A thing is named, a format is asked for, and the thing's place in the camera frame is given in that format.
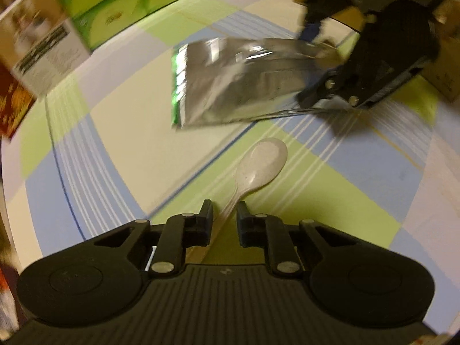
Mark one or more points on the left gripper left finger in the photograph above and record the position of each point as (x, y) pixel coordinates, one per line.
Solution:
(180, 232)

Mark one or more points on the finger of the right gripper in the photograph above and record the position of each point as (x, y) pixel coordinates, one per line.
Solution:
(333, 90)
(310, 31)

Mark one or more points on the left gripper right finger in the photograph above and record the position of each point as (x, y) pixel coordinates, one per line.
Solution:
(269, 233)

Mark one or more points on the white plastic spoon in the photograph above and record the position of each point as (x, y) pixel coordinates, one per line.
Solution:
(259, 166)

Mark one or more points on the silver foil pouch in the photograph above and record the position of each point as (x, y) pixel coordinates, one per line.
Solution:
(227, 80)

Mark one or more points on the brown cardboard box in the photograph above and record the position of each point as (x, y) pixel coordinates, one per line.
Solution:
(438, 61)

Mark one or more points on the checkered tablecloth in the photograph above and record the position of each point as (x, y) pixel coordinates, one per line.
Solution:
(100, 151)

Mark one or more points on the red gift box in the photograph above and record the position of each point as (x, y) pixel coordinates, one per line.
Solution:
(15, 102)

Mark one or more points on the white product box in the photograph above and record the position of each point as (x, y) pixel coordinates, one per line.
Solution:
(39, 44)

